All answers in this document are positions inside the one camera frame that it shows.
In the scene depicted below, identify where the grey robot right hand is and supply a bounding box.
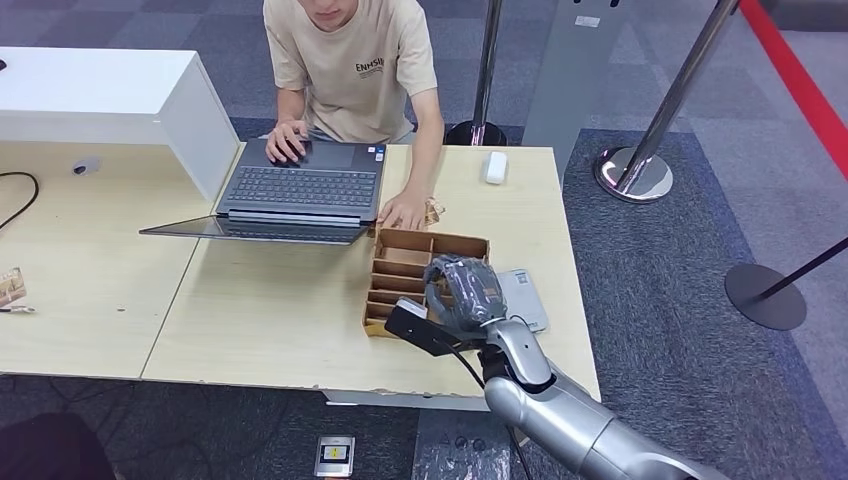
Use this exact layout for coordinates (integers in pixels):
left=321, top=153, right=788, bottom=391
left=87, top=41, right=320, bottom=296
left=422, top=254, right=509, bottom=333

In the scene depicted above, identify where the person's left hand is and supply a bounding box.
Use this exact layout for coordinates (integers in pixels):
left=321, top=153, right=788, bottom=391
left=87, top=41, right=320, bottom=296
left=377, top=188, right=429, bottom=232

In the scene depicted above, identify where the person's right hand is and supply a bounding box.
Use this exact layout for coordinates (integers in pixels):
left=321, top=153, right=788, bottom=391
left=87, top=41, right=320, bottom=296
left=264, top=120, right=313, bottom=166

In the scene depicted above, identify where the wooden card organizer box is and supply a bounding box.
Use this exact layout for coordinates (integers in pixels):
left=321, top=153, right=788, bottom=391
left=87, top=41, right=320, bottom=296
left=362, top=227, right=492, bottom=339

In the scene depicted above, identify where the grey card reader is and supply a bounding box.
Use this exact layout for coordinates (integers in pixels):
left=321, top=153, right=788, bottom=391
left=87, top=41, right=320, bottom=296
left=496, top=268, right=550, bottom=335

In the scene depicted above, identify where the person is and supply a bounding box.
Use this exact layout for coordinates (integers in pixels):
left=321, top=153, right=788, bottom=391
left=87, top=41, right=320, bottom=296
left=262, top=0, right=446, bottom=232

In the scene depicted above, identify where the brown patterned card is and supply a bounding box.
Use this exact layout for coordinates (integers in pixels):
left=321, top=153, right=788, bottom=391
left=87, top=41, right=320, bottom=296
left=0, top=267, right=28, bottom=308

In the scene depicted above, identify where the dark grey open laptop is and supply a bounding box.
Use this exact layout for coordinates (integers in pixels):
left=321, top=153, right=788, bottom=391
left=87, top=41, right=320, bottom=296
left=139, top=138, right=387, bottom=247

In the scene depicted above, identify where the small white device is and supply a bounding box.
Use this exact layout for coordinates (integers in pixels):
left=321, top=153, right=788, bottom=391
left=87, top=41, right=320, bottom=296
left=482, top=151, right=509, bottom=186

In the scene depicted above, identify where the chrome stanchion black base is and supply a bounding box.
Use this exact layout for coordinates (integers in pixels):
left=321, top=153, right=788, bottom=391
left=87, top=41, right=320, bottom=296
left=445, top=0, right=509, bottom=147

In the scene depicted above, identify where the white counter box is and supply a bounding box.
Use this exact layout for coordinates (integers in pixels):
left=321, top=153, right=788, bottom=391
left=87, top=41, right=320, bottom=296
left=0, top=46, right=241, bottom=202

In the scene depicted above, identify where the floor socket plate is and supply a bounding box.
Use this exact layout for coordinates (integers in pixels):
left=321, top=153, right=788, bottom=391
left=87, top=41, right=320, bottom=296
left=313, top=435, right=356, bottom=479

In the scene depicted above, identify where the black stanchion round base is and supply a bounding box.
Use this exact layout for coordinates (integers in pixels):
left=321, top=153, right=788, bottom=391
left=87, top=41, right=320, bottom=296
left=723, top=235, right=848, bottom=332

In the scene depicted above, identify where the red barrier belt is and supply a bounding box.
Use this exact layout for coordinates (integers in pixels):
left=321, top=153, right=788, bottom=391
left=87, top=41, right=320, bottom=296
left=739, top=0, right=848, bottom=180

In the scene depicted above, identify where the pale wrist camera black mount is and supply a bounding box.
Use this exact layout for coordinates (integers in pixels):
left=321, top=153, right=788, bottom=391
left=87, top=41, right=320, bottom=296
left=384, top=298, right=488, bottom=358

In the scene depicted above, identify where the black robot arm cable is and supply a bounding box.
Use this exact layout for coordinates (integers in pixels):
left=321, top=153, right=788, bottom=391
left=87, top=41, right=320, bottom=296
left=438, top=337, right=537, bottom=480

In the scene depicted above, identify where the plastic wrapped grey base plate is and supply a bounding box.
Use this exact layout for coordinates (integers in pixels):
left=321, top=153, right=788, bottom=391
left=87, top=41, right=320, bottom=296
left=410, top=410, right=515, bottom=480

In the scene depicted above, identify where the black cable on desk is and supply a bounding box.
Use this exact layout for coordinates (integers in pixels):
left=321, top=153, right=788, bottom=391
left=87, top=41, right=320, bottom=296
left=0, top=171, right=40, bottom=232

